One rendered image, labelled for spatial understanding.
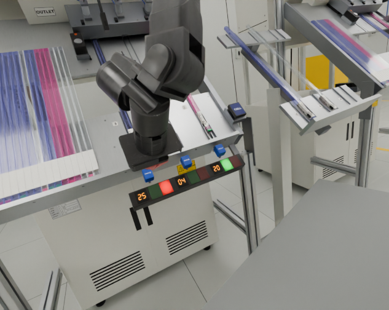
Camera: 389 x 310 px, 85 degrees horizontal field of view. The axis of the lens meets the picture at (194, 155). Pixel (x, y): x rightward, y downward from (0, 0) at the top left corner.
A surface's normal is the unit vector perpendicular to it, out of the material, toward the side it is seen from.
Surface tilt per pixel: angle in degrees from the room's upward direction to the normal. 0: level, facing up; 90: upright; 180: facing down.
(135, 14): 45
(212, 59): 90
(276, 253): 0
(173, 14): 73
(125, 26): 135
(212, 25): 90
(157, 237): 90
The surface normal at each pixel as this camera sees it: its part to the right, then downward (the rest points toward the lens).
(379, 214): -0.18, -0.93
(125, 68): -0.43, 0.08
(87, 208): 0.43, 0.23
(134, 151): 0.15, -0.51
